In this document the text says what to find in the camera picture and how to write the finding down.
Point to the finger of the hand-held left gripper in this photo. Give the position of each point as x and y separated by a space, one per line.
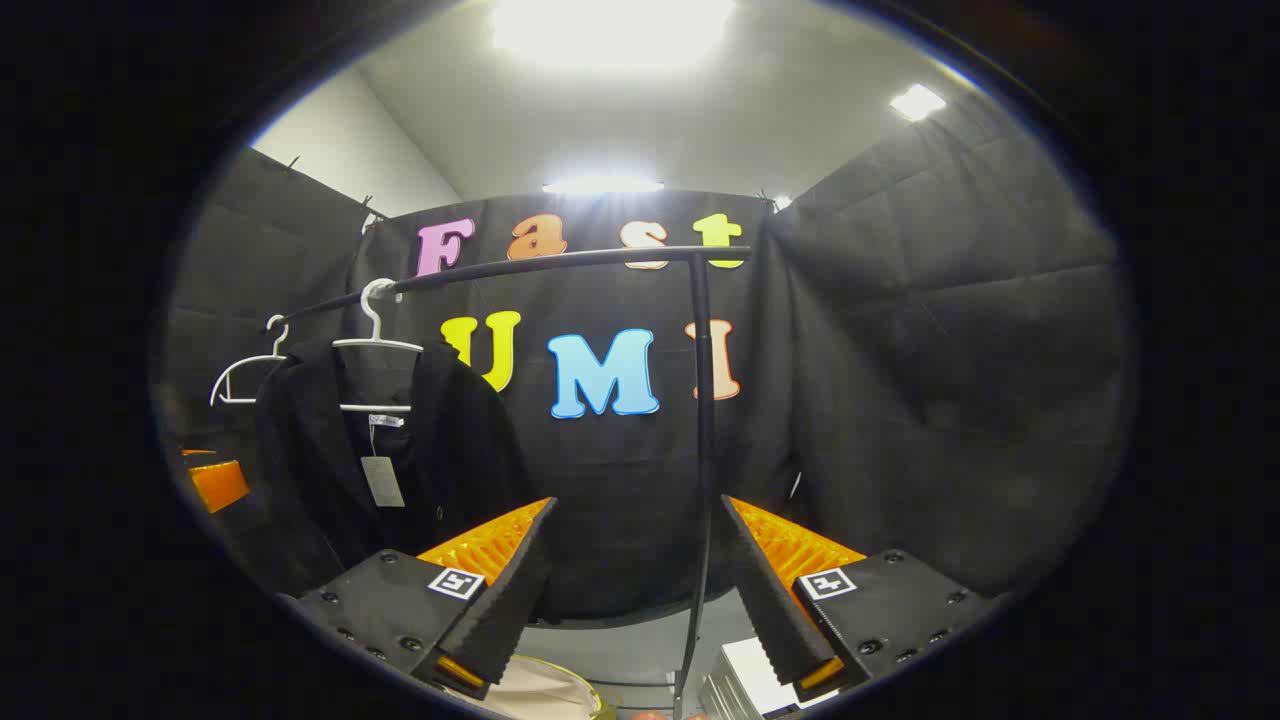
218 485

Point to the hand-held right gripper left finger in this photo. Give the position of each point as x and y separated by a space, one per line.
510 600

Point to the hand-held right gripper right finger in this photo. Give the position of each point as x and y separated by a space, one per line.
775 600

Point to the white laundry hamper yellow rim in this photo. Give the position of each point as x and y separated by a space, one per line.
540 695

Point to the black knit cardigan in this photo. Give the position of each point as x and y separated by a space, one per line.
460 450

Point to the white plastic clothes hanger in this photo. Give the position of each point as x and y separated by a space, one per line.
278 345
380 344

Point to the black metal clothes rack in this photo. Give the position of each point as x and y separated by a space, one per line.
703 400

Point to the white box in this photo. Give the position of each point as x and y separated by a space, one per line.
745 675

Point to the black backdrop cloth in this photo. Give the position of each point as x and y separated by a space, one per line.
900 350

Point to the ceiling light strip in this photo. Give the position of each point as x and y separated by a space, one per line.
603 186

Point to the small square ceiling light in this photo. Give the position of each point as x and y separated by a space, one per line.
917 102

